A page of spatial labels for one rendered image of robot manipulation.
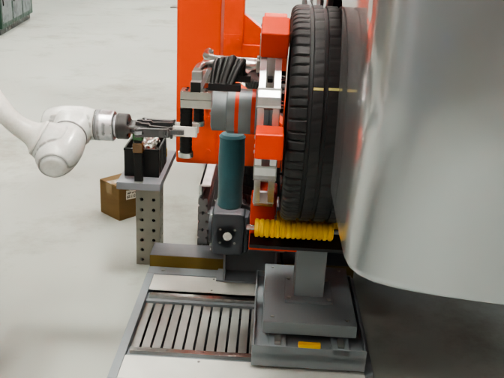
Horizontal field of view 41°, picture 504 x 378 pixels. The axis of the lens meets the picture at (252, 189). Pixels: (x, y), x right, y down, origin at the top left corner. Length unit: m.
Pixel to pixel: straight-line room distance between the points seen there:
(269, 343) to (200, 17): 1.17
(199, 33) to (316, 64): 0.79
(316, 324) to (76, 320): 0.93
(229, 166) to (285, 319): 0.53
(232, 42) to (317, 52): 2.65
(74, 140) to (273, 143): 0.53
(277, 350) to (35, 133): 0.98
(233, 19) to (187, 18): 1.95
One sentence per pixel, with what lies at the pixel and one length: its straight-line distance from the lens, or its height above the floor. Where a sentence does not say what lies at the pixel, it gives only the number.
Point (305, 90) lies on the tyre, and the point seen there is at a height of 0.99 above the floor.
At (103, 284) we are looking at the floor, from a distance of 2.86.
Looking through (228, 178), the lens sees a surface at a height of 0.60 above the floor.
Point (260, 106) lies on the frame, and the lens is 1.85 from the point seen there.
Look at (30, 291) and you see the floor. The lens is 2.86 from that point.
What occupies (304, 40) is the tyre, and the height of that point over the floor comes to 1.11.
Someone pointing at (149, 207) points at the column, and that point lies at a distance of 2.89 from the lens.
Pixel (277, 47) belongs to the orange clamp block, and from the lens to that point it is 1.88.
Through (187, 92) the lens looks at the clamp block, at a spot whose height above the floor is 0.95.
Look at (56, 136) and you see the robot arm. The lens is 1.87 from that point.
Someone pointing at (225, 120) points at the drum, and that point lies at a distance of 2.08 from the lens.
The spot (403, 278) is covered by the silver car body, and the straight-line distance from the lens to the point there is 1.30.
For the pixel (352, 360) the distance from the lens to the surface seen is 2.22.
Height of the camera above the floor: 1.38
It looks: 21 degrees down
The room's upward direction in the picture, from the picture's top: 3 degrees clockwise
